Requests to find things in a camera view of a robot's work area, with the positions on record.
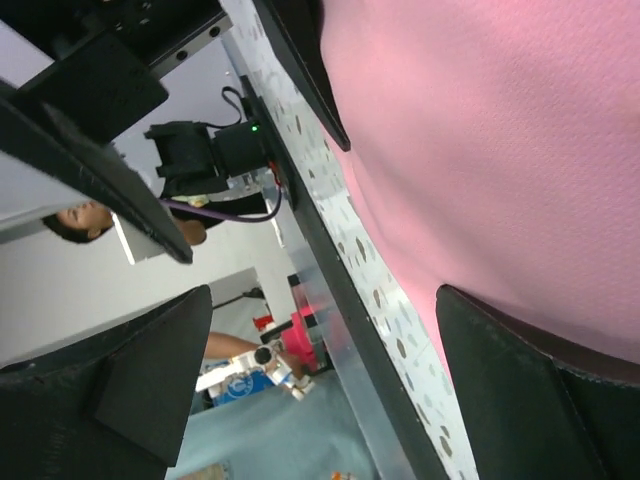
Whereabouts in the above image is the person in background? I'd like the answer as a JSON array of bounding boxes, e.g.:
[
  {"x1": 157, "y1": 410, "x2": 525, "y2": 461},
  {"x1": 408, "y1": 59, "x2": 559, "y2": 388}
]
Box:
[{"x1": 42, "y1": 192, "x2": 266, "y2": 361}]

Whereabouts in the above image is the red white background device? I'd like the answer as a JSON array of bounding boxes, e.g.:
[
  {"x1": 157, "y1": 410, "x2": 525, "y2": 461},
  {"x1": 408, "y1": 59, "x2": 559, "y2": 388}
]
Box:
[{"x1": 195, "y1": 285, "x2": 331, "y2": 407}]

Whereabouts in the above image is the pink t shirt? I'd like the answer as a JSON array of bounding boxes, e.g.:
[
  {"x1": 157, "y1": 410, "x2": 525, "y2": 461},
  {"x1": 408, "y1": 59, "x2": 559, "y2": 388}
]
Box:
[{"x1": 321, "y1": 1, "x2": 639, "y2": 362}]

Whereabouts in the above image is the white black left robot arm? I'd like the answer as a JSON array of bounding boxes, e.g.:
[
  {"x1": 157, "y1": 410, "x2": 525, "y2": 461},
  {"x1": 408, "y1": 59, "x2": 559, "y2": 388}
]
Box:
[{"x1": 1, "y1": 1, "x2": 284, "y2": 264}]

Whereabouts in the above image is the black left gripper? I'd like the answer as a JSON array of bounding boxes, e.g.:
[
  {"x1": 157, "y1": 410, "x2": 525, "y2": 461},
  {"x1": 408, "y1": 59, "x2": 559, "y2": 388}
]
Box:
[{"x1": 1, "y1": 0, "x2": 231, "y2": 264}]

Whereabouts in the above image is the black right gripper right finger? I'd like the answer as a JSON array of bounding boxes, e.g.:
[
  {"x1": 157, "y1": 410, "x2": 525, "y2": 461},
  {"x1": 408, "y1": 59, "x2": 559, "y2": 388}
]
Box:
[{"x1": 436, "y1": 285, "x2": 639, "y2": 479}]

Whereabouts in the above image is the aluminium frame rail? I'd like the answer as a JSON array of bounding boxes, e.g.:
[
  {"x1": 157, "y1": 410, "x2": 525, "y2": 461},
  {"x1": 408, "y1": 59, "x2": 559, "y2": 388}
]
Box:
[{"x1": 292, "y1": 186, "x2": 417, "y2": 479}]

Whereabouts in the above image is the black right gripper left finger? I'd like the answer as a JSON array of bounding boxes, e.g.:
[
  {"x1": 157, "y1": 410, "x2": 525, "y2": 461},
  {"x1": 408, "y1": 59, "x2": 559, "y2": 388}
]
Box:
[{"x1": 1, "y1": 285, "x2": 212, "y2": 479}]

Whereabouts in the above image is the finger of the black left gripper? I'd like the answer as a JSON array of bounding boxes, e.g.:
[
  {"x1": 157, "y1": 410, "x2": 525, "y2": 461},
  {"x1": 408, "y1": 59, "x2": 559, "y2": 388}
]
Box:
[{"x1": 254, "y1": 0, "x2": 351, "y2": 151}]

